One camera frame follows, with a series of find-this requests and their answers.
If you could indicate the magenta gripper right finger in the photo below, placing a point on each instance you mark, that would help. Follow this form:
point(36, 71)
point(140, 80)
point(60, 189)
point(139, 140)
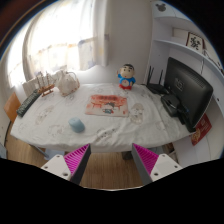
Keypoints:
point(152, 167)

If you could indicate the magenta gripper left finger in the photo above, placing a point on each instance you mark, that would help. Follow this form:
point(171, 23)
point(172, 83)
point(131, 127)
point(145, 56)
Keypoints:
point(70, 167)

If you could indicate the light blue computer mouse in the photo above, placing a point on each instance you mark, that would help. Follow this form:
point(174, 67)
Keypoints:
point(76, 124)

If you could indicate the red illustrated mouse pad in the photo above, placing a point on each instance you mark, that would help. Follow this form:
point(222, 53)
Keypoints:
point(107, 105)

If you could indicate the black computer monitor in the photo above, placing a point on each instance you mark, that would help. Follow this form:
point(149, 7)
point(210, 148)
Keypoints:
point(189, 94)

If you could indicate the white patterned tablecloth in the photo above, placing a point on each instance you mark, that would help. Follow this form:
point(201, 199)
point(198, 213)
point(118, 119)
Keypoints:
point(46, 123)

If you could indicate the red paper packet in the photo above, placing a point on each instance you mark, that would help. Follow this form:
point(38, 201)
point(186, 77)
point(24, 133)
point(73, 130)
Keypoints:
point(202, 129)

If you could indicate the black wifi router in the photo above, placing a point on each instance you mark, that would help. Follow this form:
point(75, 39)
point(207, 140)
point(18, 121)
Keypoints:
point(155, 88)

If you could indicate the black keyboard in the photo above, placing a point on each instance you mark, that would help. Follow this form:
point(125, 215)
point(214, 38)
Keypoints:
point(23, 108)

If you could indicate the white plush bag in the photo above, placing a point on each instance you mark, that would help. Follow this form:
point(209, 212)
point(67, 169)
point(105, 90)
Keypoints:
point(67, 82)

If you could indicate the wooden ship model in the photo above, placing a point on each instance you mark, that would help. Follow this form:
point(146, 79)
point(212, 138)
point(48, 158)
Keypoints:
point(45, 85)

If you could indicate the wooden chair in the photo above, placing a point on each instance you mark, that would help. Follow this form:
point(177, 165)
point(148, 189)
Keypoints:
point(11, 107)

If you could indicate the cartoon boy figurine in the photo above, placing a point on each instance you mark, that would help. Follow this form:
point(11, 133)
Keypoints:
point(126, 76)

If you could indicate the white sheer curtain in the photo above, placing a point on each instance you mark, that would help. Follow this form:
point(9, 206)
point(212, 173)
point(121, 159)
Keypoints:
point(68, 34)

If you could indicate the framed calligraphy picture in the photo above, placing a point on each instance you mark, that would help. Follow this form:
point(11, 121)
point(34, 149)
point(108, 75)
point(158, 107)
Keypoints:
point(195, 42)

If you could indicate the white wall shelf unit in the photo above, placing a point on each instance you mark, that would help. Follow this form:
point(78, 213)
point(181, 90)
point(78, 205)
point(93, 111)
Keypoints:
point(174, 35)

